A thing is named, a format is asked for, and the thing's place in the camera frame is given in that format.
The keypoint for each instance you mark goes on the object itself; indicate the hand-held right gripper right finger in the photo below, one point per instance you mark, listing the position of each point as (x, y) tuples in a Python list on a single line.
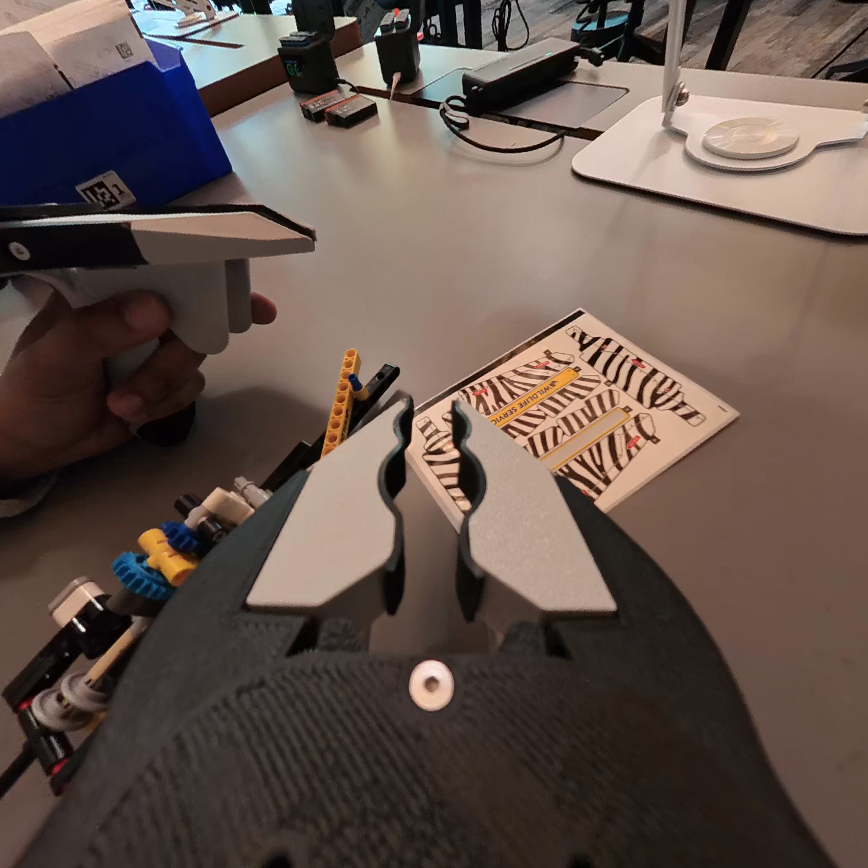
[(536, 549)]

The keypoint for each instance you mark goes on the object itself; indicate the person's left hand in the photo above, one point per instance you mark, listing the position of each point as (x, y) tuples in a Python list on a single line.
[(54, 393)]

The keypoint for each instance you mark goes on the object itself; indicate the white papers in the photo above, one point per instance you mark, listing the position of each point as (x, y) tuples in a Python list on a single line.
[(74, 41)]

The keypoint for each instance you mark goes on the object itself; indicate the blue storage bin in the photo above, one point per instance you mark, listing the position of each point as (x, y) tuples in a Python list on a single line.
[(122, 135)]

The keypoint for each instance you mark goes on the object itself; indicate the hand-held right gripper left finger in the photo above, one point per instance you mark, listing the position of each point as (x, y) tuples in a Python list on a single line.
[(332, 536)]

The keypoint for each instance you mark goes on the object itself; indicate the lego technic assembly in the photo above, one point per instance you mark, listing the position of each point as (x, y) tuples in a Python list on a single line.
[(339, 407)]

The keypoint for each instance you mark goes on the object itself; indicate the zebra striped sticker sheet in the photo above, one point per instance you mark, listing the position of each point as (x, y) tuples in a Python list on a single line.
[(610, 407)]

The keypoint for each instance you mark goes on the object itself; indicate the black charger with display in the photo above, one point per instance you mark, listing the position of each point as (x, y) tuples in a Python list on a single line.
[(305, 68)]

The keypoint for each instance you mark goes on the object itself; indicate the white monitor stand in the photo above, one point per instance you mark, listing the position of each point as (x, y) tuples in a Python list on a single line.
[(746, 169)]

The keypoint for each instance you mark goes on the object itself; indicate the black camera battery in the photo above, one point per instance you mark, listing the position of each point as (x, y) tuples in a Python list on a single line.
[(315, 107), (352, 112)]

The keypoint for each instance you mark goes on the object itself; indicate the black charging case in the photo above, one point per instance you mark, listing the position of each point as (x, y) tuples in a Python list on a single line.
[(397, 47)]

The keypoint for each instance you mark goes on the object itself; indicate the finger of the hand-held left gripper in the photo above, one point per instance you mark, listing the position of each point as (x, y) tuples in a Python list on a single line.
[(149, 215), (224, 241)]

